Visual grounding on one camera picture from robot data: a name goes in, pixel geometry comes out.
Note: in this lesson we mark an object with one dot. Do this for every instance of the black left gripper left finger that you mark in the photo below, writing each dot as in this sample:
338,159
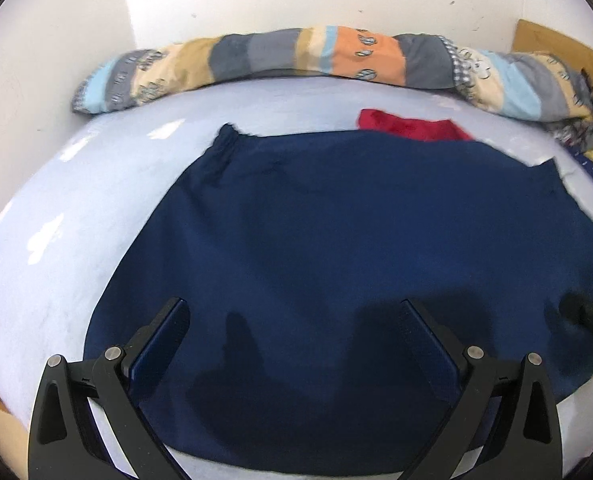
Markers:
87,423

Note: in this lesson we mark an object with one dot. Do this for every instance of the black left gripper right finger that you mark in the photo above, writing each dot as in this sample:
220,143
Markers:
503,421

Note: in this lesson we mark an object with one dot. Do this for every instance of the navy blue work garment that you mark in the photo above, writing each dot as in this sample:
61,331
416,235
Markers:
295,254

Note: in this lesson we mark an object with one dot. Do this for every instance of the red garment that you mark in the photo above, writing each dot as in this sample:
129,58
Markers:
411,128

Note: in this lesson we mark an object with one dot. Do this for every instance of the patchwork rolled quilt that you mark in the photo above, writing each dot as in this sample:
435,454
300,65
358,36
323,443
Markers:
534,86

